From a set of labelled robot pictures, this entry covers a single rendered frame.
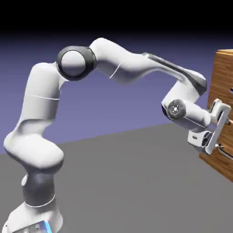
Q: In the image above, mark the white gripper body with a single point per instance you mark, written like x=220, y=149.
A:
x=219, y=127

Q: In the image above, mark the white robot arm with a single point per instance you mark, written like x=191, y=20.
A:
x=43, y=102

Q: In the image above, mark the wooden cabinet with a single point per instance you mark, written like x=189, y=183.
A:
x=221, y=72

